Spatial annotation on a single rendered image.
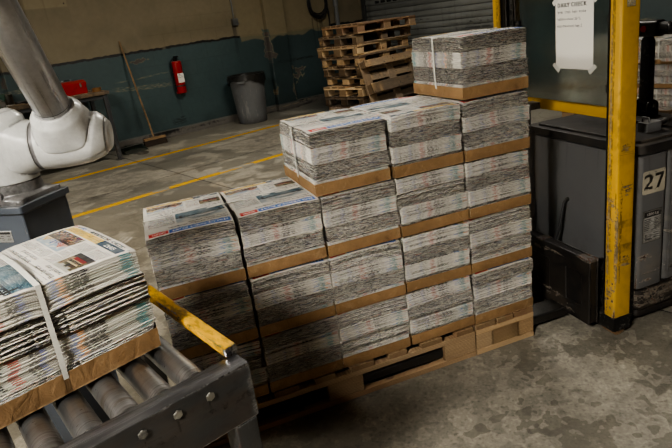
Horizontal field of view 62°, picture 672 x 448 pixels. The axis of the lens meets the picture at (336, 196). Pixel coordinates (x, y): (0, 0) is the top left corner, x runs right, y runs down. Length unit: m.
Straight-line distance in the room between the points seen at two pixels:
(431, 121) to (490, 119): 0.25
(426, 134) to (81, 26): 7.00
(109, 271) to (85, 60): 7.49
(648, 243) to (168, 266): 1.90
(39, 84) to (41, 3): 6.80
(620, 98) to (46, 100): 1.89
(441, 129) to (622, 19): 0.72
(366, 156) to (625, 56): 0.99
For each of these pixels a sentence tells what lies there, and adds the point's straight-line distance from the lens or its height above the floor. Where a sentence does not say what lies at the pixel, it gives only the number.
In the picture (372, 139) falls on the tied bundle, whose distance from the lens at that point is 1.96.
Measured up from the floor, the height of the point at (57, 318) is 0.96.
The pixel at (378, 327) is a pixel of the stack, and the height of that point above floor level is 0.27.
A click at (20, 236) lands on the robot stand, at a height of 0.91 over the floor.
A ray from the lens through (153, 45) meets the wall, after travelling 8.92.
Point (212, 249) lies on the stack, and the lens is 1.88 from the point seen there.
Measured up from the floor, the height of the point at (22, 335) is 0.95.
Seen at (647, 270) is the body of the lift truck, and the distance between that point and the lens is 2.71.
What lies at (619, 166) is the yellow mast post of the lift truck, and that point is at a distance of 2.36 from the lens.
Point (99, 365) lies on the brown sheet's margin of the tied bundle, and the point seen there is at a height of 0.83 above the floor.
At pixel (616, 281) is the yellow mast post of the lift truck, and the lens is 2.54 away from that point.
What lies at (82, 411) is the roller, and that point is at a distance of 1.16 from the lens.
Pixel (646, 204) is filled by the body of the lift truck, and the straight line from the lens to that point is 2.58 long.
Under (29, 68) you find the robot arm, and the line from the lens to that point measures 1.69.
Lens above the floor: 1.41
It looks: 17 degrees down
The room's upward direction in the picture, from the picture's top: 8 degrees counter-clockwise
